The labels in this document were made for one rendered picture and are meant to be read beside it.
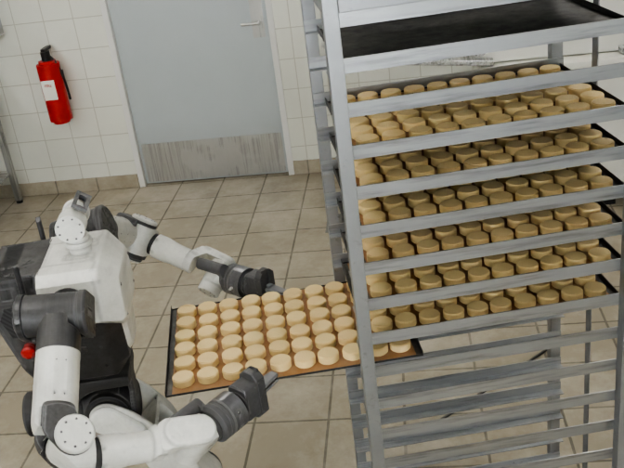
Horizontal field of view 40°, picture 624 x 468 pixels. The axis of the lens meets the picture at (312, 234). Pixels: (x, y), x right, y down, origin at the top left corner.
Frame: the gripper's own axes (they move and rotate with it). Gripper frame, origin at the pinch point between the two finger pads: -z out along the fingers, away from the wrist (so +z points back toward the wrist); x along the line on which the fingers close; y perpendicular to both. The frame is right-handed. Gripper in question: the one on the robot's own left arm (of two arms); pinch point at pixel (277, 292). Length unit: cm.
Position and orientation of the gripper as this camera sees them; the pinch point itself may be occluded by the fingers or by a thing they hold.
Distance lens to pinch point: 231.9
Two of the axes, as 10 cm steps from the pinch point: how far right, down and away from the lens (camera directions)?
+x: -1.2, -9.0, -4.3
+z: -7.8, -1.8, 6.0
